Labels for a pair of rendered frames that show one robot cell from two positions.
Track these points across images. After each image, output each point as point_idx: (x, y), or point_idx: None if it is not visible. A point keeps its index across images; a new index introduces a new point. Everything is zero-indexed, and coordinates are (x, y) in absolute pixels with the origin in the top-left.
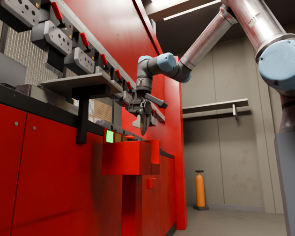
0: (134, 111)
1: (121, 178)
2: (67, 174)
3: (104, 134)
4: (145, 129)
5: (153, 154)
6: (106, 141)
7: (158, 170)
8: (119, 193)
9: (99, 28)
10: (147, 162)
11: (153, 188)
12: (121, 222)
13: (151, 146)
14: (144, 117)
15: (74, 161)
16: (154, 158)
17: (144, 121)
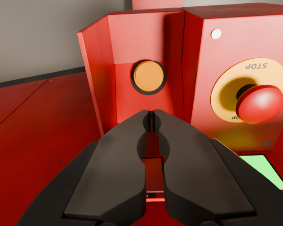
0: None
1: (68, 147)
2: None
3: None
4: (158, 114)
5: (105, 49)
6: (264, 154)
7: (126, 11)
8: (86, 126)
9: None
10: (216, 8)
11: None
12: (90, 101)
13: (100, 68)
14: (205, 181)
15: None
16: (107, 41)
17: (196, 148)
